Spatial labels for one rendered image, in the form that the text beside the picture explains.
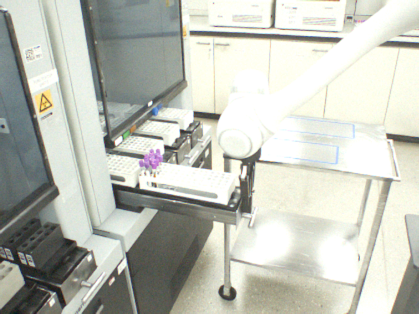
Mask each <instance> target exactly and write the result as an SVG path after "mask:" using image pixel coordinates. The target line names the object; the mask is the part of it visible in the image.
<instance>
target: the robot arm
mask: <svg viewBox="0 0 419 314"><path fill-rule="evenodd" d="M416 28H419V0H392V1H390V2H389V3H388V4H387V5H386V6H385V7H383V8H382V9H381V10H379V12H377V13H376V14H375V15H374V16H372V17H371V18H370V19H369V20H367V21H365V22H364V23H362V24H361V25H359V26H358V27H357V28H356V29H354V30H353V31H352V32H351V33H350V34H348V35H347V36H346V37H344V38H343V39H342V40H341V41H340V42H339V43H338V44H337V45H335V46H334V47H333V48H332V49H331V50H330V51H328V53H326V54H325V55H324V56H323V57H322V58H320V59H319V60H318V61H317V62H316V63H315V64H314V65H313V66H311V67H310V68H309V69H308V71H306V72H305V73H303V74H302V75H301V76H300V77H299V78H297V79H296V80H295V81H293V83H291V84H289V85H288V86H286V87H285V88H283V89H281V90H280V91H278V92H276V93H273V94H271V95H269V84H267V78H266V76H265V74H264V73H262V72H260V71H258V70H243V71H240V72H237V73H236V75H235V76H234V79H233V82H232V86H231V94H230V95H229V96H228V106H227V107H226V108H225V109H224V112H223V113H222V115H221V117H220V119H219V122H218V127H216V131H217V132H216V135H217V141H218V143H219V145H220V147H221V149H222V150H223V151H224V152H225V153H226V154H227V155H228V156H229V157H232V158H235V159H239V160H240V161H242V163H241V165H240V169H241V174H240V175H238V179H239V181H240V191H241V194H240V196H241V198H242V212H243V213H246V214H251V211H252V210H253V193H255V190H253V187H254V179H255V170H256V161H257V160H259V159H260V158H261V148H262V146H264V144H265V142H267V141H268V140H269V139H270V138H271V137H272V136H274V135H275V134H277V133H278V131H279V126H280V124H281V122H282V121H283V120H284V119H285V118H286V117H287V116H289V115H290V114H291V113H292V112H295V111H296V110H297V109H299V108H300V107H301V106H303V105H304V104H306V102H307V101H309V100H310V99H311V98H312V97H314V96H315V95H316V94H317V93H319V92H320V91H322V90H323V89H324V88H326V86H328V85H329V84H330V83H332V82H333V81H334V80H335V79H336V78H337V77H339V76H340V74H342V73H343V72H344V71H346V70H347V69H348V68H349V67H350V66H352V65H353V64H354V63H356V61H358V60H359V59H360V58H362V57H363V56H364V55H365V54H367V53H368V52H370V51H371V50H372V49H374V48H376V47H377V46H378V45H380V44H381V43H384V42H386V41H388V40H390V39H393V38H394V37H396V36H399V35H401V34H404V33H406V32H409V31H412V30H414V29H416Z"/></svg>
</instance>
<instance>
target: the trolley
mask: <svg viewBox="0 0 419 314"><path fill-rule="evenodd" d="M387 143H389V144H390V147H391V151H392V158H393V164H394V168H395V174H396V177H393V173H392V165H391V162H390V155H389V151H388V145H387ZM256 162H257V163H261V164H270V165H275V166H280V167H281V166H284V167H285V168H294V169H302V170H308V171H316V172H321V173H330V174H338V175H343V176H351V177H356V178H365V179H366V180H365V186H364V191H363V195H362V200H361V205H360V210H359V215H358V219H357V223H356V224H353V223H349V222H342V221H335V220H332V219H324V218H321V217H313V216H307V215H303V214H296V213H291V212H285V211H277V210H273V209H266V208H262V207H259V210H258V213H257V216H256V219H255V221H254V224H253V226H252V228H251V229H249V228H248V223H249V220H250V219H247V218H245V220H244V222H243V226H242V227H241V229H240V231H239V234H238V236H237V239H236V242H235V244H234V247H233V249H232V251H231V225H229V224H226V223H224V285H222V286H220V288H219V289H218V294H219V295H220V296H221V297H222V298H223V299H224V300H227V301H231V300H234V299H235V298H236V296H237V291H236V289H235V288H233V287H232V286H231V282H230V261H233V262H239V263H242V264H248V265H253V266H256V267H262V268H265V269H270V270H275V271H279V272H284V273H288V274H293V275H298V276H302V277H310V278H315V279H318V280H323V281H328V282H332V283H337V284H341V285H346V286H350V287H351V286H352V287H355V292H354V297H353V300H352V302H351V305H350V309H349V310H348V313H343V314H356V311H357V307H358V304H359V301H360V297H361V294H362V290H363V287H364V282H365V278H366V275H367V273H368V268H369V265H370V261H371V258H372V254H373V250H374V247H375V241H376V239H377V237H378V232H379V230H380V225H381V221H382V217H383V213H384V210H385V205H386V202H387V198H388V194H389V190H390V186H391V183H392V182H393V181H395V182H400V181H401V179H400V173H399V169H398V163H397V158H396V155H395V148H394V145H393V140H387V138H386V134H385V127H384V125H379V124H372V123H360V122H359V121H347V120H336V119H328V118H316V117H309V116H304V115H291V114H290V115H289V116H287V117H286V118H285V119H284V120H283V121H282V122H281V124H280V126H279V131H278V133H277V134H275V135H274V136H272V137H271V138H270V139H269V140H268V141H267V142H265V144H264V146H262V148H261V158H260V159H259V160H257V161H256ZM372 180H378V181H383V182H382V187H381V190H380V195H379V198H378V203H377V207H376V210H375V215H374V218H373V222H372V228H371V231H370V235H369V237H368V241H367V246H366V249H365V253H364V258H363V261H362V266H361V269H360V272H359V276H358V270H359V260H360V254H359V252H358V239H359V234H360V231H361V228H362V223H363V219H364V214H365V209H366V206H367V200H368V195H369V192H370V186H371V183H372Z"/></svg>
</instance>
